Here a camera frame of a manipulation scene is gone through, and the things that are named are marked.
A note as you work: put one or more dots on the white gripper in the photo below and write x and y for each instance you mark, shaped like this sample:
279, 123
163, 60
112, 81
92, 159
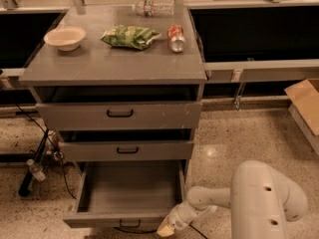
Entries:
178, 215

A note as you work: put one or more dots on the grey bottom drawer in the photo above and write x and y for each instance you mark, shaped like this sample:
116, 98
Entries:
127, 193

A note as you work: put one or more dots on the grey drawer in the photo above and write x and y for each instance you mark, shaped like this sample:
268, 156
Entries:
127, 193
127, 151
99, 116

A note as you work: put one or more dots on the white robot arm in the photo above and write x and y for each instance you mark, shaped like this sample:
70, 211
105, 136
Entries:
262, 201

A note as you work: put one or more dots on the grey middle drawer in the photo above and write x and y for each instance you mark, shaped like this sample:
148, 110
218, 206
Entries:
127, 151

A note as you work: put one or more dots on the grey top drawer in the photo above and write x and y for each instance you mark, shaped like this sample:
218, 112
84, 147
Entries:
99, 116

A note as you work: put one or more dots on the grey drawer cabinet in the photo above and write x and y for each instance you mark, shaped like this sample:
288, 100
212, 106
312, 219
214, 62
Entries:
98, 73

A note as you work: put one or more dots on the small bottle on floor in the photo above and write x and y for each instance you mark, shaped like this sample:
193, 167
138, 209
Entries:
36, 169

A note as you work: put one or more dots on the black stand leg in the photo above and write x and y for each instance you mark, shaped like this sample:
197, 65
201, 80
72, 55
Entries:
24, 188

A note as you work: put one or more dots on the cardboard box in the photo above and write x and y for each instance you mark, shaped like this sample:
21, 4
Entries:
304, 108

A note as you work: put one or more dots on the green chip bag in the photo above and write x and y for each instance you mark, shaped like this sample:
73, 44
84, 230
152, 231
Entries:
135, 37

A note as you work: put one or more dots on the red soda can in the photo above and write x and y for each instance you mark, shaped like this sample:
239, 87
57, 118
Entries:
176, 39

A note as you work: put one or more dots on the beige bowl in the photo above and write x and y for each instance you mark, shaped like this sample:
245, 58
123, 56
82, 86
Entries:
66, 38

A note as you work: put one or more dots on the clear plastic water bottle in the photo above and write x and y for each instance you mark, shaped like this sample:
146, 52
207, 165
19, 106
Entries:
153, 8

